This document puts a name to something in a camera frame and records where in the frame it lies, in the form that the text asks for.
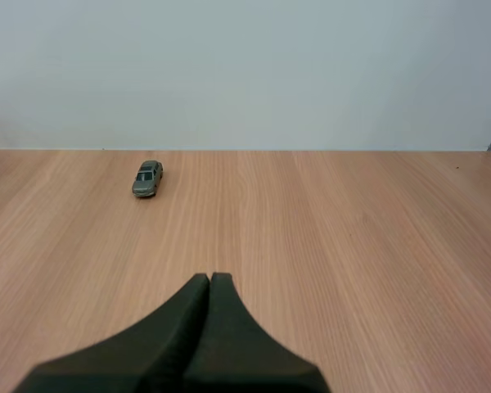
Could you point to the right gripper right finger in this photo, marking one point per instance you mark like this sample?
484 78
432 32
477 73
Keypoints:
237 348

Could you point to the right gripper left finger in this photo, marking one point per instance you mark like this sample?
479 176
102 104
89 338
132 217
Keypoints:
147 348

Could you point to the small grey toy car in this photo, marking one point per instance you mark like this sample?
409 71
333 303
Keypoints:
147 178

